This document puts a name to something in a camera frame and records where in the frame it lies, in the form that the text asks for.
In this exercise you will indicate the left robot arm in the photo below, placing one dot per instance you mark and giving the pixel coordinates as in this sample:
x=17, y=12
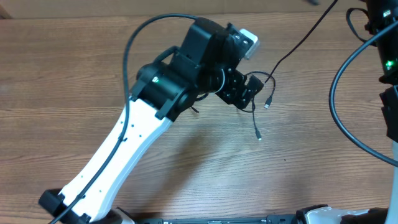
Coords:
x=206, y=62

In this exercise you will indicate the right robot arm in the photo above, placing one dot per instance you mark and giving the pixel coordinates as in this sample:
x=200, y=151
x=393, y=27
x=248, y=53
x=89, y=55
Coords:
x=383, y=13

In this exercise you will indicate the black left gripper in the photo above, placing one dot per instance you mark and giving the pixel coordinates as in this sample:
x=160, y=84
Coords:
x=232, y=95

